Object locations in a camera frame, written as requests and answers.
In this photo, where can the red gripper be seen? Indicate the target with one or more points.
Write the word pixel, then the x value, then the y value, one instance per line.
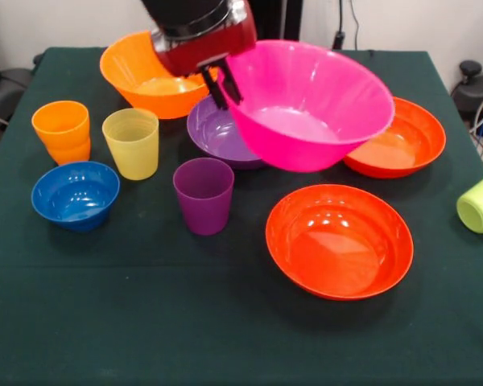
pixel 185 56

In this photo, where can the large pink plastic bowl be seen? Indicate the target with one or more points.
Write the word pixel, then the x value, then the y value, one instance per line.
pixel 306 140

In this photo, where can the purple plastic bowl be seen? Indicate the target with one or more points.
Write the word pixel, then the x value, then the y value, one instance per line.
pixel 213 136

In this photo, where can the large orange plastic bowl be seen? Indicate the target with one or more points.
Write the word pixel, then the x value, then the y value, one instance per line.
pixel 125 72

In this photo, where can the yellow plastic cup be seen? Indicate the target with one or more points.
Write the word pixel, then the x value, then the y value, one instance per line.
pixel 133 157

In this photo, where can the purple plastic cup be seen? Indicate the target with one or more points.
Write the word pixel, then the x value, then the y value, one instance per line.
pixel 203 209

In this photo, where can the orange plastic cup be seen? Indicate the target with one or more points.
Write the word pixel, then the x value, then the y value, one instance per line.
pixel 60 120
pixel 70 154

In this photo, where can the small blue plastic bowl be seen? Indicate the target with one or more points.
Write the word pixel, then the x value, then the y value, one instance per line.
pixel 74 197

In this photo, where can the red plastic bowl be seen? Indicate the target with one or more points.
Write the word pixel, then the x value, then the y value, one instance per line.
pixel 406 153
pixel 338 245

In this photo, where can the dark green table cloth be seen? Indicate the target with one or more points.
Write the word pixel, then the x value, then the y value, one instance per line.
pixel 185 301

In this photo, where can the lime green plastic cup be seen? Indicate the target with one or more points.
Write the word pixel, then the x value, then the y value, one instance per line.
pixel 479 209

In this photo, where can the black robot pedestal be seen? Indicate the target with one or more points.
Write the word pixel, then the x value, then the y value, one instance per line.
pixel 277 20

